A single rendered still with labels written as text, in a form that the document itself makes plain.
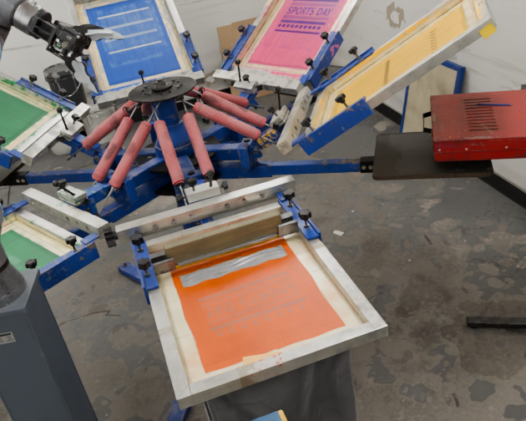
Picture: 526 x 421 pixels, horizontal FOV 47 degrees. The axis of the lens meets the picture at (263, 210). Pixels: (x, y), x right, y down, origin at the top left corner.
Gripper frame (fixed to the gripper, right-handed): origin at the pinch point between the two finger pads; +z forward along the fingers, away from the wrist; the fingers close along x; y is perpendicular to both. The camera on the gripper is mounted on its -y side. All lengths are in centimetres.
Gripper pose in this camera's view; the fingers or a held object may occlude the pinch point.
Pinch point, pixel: (113, 66)
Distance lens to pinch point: 158.8
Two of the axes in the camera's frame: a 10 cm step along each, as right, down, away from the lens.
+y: -1.1, 2.4, -9.6
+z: 8.6, 5.1, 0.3
